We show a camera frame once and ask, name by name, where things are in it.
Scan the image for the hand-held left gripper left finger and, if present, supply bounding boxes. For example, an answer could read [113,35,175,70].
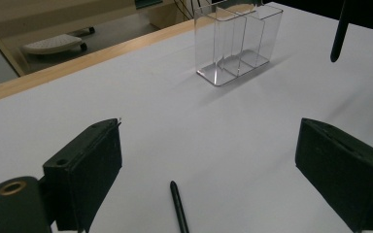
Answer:
[42,117,123,233]

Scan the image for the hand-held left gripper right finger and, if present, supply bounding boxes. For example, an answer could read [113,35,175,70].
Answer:
[294,117,373,233]

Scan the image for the makeup brush silver ferrule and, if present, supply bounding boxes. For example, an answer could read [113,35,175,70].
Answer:
[169,180,191,233]

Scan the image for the thin black makeup brush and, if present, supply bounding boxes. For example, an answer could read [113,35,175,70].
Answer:
[329,0,352,63]

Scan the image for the clear acrylic organizer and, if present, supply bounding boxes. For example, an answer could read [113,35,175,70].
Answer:
[193,0,285,87]

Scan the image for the wooden table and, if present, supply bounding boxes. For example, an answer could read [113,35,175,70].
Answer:
[0,2,266,107]

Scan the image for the white board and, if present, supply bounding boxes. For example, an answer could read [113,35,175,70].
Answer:
[0,1,373,233]

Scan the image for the wheeled dolly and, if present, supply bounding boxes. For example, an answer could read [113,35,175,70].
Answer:
[21,26,97,56]

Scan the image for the wooden desk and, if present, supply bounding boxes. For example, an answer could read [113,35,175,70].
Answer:
[0,0,195,78]

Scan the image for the dark drawer handle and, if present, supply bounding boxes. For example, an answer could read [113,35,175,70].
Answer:
[135,0,163,10]

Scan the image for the hanging black cables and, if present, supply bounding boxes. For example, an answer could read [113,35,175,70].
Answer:
[174,0,206,20]

